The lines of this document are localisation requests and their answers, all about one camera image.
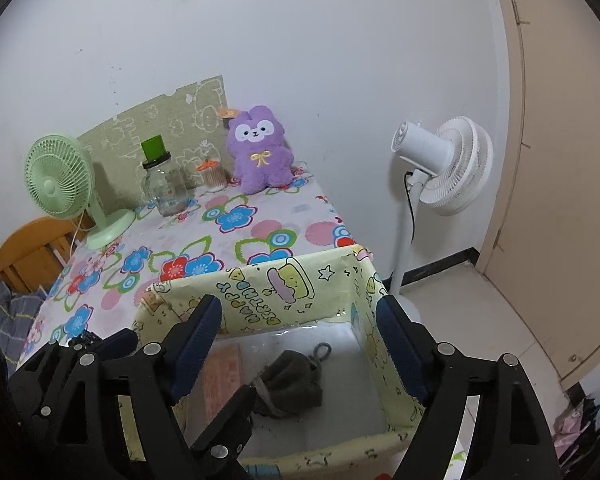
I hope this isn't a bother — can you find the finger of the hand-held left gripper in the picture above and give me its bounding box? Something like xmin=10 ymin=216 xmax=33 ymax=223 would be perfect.
xmin=67 ymin=327 xmax=140 ymax=361
xmin=7 ymin=345 xmax=88 ymax=441

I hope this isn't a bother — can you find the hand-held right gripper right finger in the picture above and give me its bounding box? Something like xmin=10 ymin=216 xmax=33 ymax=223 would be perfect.
xmin=377 ymin=294 xmax=563 ymax=480

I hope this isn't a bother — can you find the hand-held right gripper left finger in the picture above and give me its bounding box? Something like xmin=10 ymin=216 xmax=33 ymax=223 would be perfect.
xmin=40 ymin=295 xmax=258 ymax=480

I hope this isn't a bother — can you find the dark grey-green cloth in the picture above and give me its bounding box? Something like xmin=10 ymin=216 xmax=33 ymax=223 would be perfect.
xmin=252 ymin=342 xmax=332 ymax=420

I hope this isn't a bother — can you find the yellow cartoon print storage box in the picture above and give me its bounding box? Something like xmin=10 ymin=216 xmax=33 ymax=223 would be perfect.
xmin=130 ymin=244 xmax=426 ymax=480

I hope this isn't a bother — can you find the pink paper packet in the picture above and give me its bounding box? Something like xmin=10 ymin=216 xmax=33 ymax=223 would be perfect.
xmin=199 ymin=346 xmax=245 ymax=427

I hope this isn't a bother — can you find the grey plaid bedding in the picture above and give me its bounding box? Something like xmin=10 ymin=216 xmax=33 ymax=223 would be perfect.
xmin=0 ymin=280 xmax=47 ymax=363

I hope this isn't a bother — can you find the wooden chair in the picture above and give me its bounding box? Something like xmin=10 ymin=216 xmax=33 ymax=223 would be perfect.
xmin=0 ymin=217 xmax=88 ymax=295

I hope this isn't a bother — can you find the floral tablecloth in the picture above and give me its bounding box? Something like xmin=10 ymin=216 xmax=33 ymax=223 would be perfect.
xmin=17 ymin=166 xmax=376 ymax=363

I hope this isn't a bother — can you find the glass jar with green lid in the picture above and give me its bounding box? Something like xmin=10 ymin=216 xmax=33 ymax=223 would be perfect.
xmin=140 ymin=135 xmax=190 ymax=217

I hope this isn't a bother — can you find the green desk fan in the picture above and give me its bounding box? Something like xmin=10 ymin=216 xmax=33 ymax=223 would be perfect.
xmin=24 ymin=133 xmax=137 ymax=250

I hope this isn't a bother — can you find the pink printed bag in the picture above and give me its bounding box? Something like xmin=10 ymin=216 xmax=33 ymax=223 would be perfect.
xmin=554 ymin=399 xmax=600 ymax=461

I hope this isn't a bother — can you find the white standing fan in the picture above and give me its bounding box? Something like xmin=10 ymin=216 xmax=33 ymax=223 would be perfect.
xmin=386 ymin=115 xmax=495 ymax=321

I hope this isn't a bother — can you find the purple plush toy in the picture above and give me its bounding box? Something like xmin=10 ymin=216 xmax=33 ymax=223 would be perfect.
xmin=225 ymin=105 xmax=296 ymax=195

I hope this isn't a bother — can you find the green printed board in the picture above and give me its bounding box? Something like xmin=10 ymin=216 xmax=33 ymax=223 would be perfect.
xmin=76 ymin=76 xmax=241 ymax=212

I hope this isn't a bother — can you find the beige door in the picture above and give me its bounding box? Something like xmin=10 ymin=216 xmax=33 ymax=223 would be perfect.
xmin=477 ymin=0 xmax=600 ymax=388

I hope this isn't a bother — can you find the white fan cable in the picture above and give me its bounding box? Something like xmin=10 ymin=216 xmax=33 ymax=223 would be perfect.
xmin=71 ymin=210 xmax=90 ymax=253

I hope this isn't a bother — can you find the black fan cable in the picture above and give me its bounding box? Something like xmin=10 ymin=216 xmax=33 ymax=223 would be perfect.
xmin=404 ymin=170 xmax=417 ymax=252

